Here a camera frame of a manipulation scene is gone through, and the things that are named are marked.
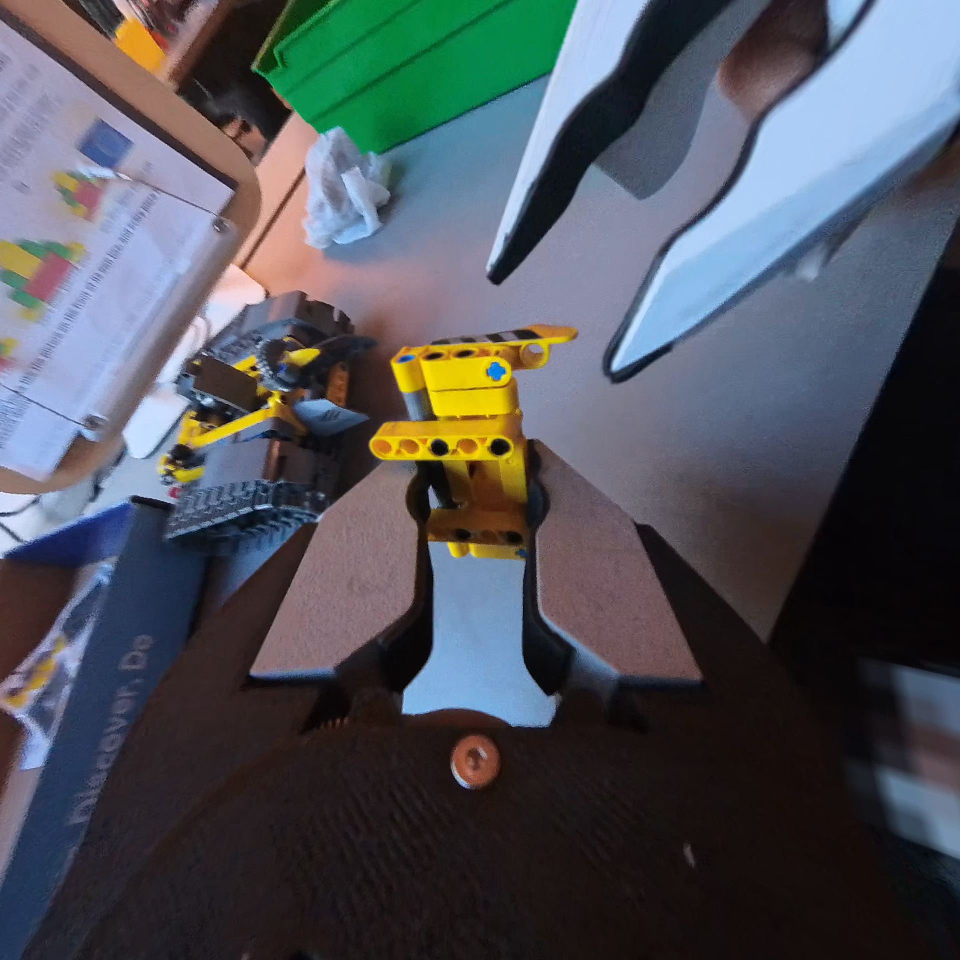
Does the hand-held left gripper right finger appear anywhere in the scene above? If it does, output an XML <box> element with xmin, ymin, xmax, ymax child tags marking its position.
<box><xmin>521</xmin><ymin>439</ymin><xmax>705</xmax><ymax>697</ymax></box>

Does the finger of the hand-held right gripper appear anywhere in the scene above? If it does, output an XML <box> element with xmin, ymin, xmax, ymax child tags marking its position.
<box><xmin>486</xmin><ymin>0</ymin><xmax>744</xmax><ymax>286</ymax></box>
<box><xmin>604</xmin><ymin>0</ymin><xmax>960</xmax><ymax>384</ymax></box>

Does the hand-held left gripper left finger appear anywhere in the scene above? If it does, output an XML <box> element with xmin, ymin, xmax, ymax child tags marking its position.
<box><xmin>249</xmin><ymin>465</ymin><xmax>438</xmax><ymax>697</ymax></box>

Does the yellow grey toy brick excavator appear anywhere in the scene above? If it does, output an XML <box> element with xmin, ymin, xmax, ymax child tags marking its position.
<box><xmin>156</xmin><ymin>291</ymin><xmax>380</xmax><ymax>558</ymax></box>

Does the yellow striped toy brick assembly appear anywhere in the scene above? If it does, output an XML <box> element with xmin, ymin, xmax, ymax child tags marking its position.
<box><xmin>369</xmin><ymin>324</ymin><xmax>579</xmax><ymax>562</ymax></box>

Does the person's right hand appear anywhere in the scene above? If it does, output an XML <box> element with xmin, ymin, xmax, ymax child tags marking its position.
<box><xmin>716</xmin><ymin>0</ymin><xmax>831</xmax><ymax>123</ymax></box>

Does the green plastic bin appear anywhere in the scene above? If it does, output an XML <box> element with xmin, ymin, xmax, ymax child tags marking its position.
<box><xmin>251</xmin><ymin>0</ymin><xmax>579</xmax><ymax>155</ymax></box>

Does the crumpled white plastic wrap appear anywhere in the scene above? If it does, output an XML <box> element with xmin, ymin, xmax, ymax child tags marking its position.
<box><xmin>302</xmin><ymin>126</ymin><xmax>393</xmax><ymax>250</ymax></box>

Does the brown cardboard box grey flap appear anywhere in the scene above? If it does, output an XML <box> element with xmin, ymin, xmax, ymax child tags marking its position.
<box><xmin>0</xmin><ymin>495</ymin><xmax>219</xmax><ymax>960</ymax></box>

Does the yellow black sticker leaflet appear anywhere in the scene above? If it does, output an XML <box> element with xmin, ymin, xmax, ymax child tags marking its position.
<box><xmin>0</xmin><ymin>562</ymin><xmax>114</xmax><ymax>770</ymax></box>

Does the printed instruction sheet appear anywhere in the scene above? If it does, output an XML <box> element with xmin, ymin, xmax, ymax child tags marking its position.
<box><xmin>0</xmin><ymin>15</ymin><xmax>237</xmax><ymax>481</ymax></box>

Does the instruction sheet on board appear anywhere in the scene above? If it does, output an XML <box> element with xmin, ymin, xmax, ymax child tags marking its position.
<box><xmin>0</xmin><ymin>0</ymin><xmax>264</xmax><ymax>496</ymax></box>

